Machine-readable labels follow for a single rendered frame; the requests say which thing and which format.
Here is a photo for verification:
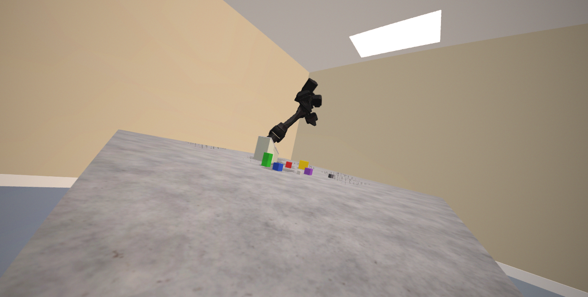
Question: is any blue cube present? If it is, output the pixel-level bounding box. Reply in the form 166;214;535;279
272;163;283;171

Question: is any yellow block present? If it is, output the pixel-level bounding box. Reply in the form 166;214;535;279
299;160;309;170

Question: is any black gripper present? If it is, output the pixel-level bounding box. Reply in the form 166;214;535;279
297;90;318;126

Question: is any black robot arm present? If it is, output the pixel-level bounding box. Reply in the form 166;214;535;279
267;78;322;143

